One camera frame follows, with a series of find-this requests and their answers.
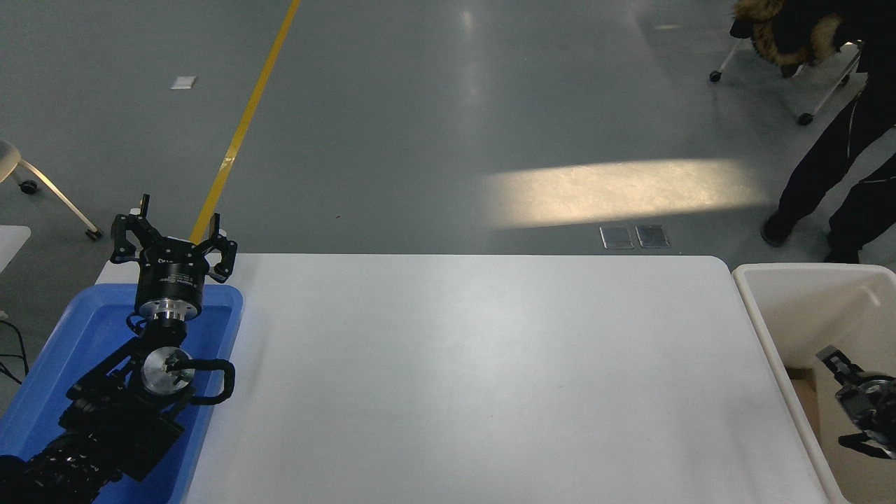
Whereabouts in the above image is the white wheeled chair frame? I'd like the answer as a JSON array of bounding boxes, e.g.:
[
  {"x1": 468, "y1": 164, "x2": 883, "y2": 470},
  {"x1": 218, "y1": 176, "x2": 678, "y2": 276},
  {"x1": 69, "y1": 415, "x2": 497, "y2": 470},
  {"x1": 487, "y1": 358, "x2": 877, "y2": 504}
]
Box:
[{"x1": 709, "y1": 35, "x2": 865, "y2": 127}]

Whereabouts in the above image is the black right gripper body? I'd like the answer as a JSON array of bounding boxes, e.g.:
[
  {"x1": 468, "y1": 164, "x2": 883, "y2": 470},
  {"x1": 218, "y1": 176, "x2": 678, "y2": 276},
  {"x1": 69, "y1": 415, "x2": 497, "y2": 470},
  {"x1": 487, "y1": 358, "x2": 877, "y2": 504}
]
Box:
[{"x1": 836, "y1": 374, "x2": 896, "y2": 435}]

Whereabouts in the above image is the white chair with casters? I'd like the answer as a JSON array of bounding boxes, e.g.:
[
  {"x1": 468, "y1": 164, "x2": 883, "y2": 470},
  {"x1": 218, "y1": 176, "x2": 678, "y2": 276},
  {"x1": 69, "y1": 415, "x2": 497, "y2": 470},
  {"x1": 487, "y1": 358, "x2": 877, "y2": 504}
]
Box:
[{"x1": 0, "y1": 139, "x2": 104, "y2": 241}]

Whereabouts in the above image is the blue plastic tray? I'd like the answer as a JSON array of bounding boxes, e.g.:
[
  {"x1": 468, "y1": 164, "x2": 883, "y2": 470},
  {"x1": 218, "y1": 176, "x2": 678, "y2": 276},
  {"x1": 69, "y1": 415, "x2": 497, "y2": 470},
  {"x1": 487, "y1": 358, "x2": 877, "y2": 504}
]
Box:
[{"x1": 0, "y1": 283, "x2": 244, "y2": 504}]

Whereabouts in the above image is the yellow floor line tape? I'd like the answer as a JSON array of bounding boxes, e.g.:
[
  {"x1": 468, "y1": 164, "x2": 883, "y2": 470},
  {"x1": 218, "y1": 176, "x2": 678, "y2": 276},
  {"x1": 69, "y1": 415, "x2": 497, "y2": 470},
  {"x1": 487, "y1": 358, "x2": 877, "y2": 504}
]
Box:
[{"x1": 189, "y1": 0, "x2": 302, "y2": 244}]

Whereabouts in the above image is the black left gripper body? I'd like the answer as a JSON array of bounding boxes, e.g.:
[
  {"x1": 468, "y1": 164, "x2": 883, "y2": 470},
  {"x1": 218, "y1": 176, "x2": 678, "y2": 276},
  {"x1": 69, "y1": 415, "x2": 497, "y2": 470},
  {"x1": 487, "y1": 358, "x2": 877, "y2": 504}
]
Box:
[{"x1": 136, "y1": 237, "x2": 211, "y2": 305}]

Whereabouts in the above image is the thin black cable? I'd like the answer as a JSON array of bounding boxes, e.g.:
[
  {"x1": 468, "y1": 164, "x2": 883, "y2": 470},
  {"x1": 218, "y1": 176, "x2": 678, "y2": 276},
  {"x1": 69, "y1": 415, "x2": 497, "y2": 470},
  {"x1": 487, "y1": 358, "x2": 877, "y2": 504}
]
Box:
[{"x1": 0, "y1": 311, "x2": 30, "y2": 386}]

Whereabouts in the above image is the black coat with fur trim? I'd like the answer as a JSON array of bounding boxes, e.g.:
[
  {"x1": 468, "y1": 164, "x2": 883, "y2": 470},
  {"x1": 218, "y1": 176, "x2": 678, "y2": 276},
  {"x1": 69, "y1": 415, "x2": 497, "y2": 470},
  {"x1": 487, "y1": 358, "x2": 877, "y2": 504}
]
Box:
[{"x1": 730, "y1": 0, "x2": 849, "y2": 68}]

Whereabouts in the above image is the large pale plastic bin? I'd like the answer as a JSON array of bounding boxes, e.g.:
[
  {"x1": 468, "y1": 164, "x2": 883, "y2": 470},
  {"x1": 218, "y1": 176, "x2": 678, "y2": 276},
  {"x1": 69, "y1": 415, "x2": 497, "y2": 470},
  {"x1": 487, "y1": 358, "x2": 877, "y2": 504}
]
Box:
[{"x1": 733, "y1": 263, "x2": 896, "y2": 504}]

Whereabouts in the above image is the small white side table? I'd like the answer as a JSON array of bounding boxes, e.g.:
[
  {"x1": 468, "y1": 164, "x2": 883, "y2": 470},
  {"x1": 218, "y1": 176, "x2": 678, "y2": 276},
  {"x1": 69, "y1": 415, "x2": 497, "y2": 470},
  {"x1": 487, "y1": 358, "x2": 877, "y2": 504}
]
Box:
[{"x1": 0, "y1": 225, "x2": 32, "y2": 275}]

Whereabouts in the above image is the person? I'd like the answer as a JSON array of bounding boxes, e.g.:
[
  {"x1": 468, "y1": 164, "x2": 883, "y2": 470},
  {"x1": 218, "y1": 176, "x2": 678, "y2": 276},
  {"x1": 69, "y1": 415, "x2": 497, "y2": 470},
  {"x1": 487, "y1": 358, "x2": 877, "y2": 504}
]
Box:
[{"x1": 761, "y1": 0, "x2": 896, "y2": 265}]

